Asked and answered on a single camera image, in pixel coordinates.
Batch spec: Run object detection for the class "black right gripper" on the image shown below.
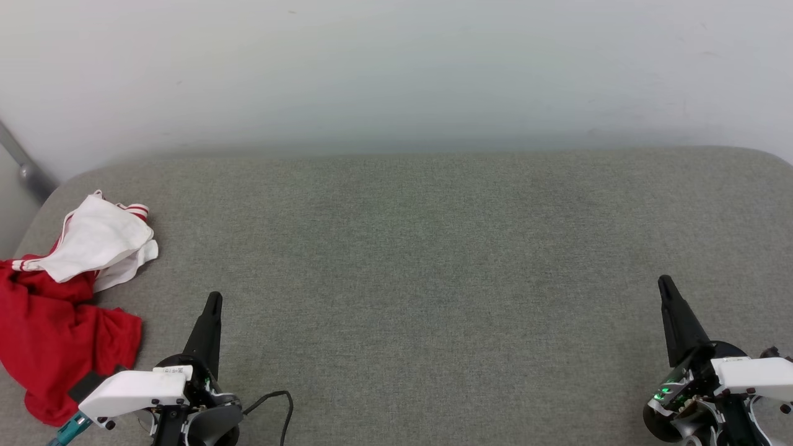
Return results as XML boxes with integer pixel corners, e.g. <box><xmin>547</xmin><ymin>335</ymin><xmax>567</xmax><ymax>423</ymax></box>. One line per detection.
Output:
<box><xmin>642</xmin><ymin>276</ymin><xmax>754</xmax><ymax>444</ymax></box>

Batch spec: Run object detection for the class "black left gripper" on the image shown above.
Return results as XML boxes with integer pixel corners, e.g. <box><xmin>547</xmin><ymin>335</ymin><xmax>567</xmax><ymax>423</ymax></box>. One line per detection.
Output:
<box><xmin>153</xmin><ymin>292</ymin><xmax>240</xmax><ymax>446</ymax></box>

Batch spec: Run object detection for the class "red and white basketball jersey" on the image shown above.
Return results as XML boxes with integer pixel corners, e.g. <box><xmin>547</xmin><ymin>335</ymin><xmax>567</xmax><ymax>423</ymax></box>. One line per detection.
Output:
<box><xmin>0</xmin><ymin>190</ymin><xmax>159</xmax><ymax>427</ymax></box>

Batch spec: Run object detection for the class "grey fabric sofa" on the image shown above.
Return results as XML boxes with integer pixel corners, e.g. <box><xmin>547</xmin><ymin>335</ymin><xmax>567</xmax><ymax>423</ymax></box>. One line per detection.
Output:
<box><xmin>0</xmin><ymin>146</ymin><xmax>793</xmax><ymax>446</ymax></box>

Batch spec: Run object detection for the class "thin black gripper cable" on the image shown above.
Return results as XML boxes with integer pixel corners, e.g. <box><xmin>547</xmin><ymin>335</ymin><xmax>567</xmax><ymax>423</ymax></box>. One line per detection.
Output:
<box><xmin>242</xmin><ymin>390</ymin><xmax>294</xmax><ymax>446</ymax></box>

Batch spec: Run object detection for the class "grey metal pole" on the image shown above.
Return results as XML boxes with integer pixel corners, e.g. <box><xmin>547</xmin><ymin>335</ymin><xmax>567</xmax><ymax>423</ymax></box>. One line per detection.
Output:
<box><xmin>0</xmin><ymin>121</ymin><xmax>60</xmax><ymax>205</ymax></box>

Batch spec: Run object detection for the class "left black cable teal connector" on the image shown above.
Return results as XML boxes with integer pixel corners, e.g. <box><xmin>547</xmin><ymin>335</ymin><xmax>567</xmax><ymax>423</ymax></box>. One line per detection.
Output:
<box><xmin>48</xmin><ymin>411</ymin><xmax>94</xmax><ymax>446</ymax></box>

